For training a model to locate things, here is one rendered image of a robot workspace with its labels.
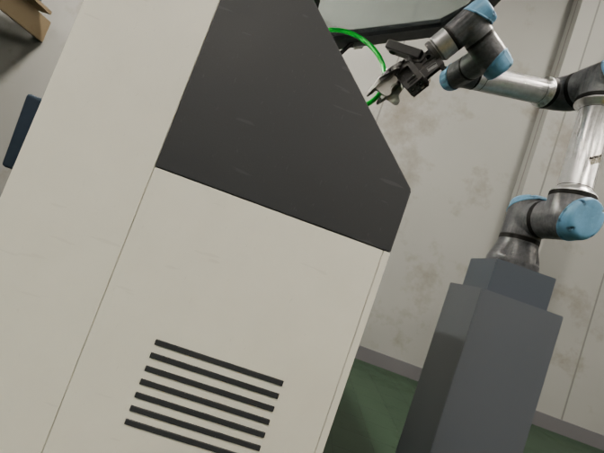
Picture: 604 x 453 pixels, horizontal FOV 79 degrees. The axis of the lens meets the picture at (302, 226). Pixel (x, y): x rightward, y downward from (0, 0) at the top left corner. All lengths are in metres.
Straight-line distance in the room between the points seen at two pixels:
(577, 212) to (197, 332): 1.01
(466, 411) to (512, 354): 0.20
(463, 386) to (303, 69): 0.95
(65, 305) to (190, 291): 0.27
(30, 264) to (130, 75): 0.47
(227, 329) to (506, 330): 0.77
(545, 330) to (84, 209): 1.23
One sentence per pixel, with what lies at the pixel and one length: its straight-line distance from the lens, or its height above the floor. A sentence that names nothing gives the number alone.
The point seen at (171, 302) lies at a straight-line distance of 0.88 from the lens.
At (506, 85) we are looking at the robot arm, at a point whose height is 1.40.
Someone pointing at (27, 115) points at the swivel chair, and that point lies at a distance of 3.08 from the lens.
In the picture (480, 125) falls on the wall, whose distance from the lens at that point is 3.98.
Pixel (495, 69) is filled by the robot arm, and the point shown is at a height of 1.34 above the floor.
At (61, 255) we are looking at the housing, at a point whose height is 0.54.
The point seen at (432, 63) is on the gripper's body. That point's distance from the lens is 1.14.
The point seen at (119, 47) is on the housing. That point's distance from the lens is 1.01.
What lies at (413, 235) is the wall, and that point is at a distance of 3.55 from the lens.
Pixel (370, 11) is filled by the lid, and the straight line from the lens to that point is 1.65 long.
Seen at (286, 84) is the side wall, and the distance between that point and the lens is 0.93.
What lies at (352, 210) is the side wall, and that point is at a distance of 0.87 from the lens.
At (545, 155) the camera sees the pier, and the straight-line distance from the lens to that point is 3.96.
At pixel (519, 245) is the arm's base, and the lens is 1.30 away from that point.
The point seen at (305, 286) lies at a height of 0.65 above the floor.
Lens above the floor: 0.72
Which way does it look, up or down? 4 degrees up
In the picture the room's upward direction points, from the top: 20 degrees clockwise
